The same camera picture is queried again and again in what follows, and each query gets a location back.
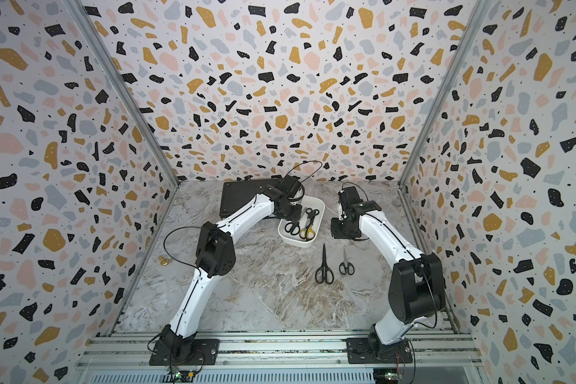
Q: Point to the long all-black scissors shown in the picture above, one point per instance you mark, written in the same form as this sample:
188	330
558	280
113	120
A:
324	274

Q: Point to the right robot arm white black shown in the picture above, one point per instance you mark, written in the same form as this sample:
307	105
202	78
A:
417	285

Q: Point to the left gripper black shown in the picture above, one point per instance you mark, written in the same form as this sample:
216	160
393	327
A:
296	217

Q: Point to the aluminium mounting rail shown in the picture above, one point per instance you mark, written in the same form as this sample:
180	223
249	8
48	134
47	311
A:
286	357

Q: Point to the small black thin scissors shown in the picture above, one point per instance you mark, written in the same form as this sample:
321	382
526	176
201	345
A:
346	267

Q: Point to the small brass object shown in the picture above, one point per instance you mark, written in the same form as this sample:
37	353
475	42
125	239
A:
163	261

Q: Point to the black ribbed hard case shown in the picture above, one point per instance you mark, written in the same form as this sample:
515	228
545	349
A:
237	194

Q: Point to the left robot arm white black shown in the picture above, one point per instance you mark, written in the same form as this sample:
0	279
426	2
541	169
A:
215	258

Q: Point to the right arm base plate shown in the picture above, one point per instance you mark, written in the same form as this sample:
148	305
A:
370	351

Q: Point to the yellow handled scissors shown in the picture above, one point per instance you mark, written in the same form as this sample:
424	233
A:
307	233

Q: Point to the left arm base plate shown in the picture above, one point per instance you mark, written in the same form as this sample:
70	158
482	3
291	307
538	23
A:
201	352

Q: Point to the left corner aluminium post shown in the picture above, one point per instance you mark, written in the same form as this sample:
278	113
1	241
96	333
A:
78	13

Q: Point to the corner aluminium post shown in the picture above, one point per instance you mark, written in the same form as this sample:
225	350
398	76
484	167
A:
474	22
78	13

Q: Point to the black handled steel scissors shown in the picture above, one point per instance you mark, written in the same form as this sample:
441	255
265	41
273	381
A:
293	228

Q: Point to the white plastic storage box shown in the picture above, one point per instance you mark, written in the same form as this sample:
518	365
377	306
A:
306	202

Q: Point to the right corner aluminium post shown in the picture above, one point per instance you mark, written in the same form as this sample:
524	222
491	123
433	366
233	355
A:
474	22

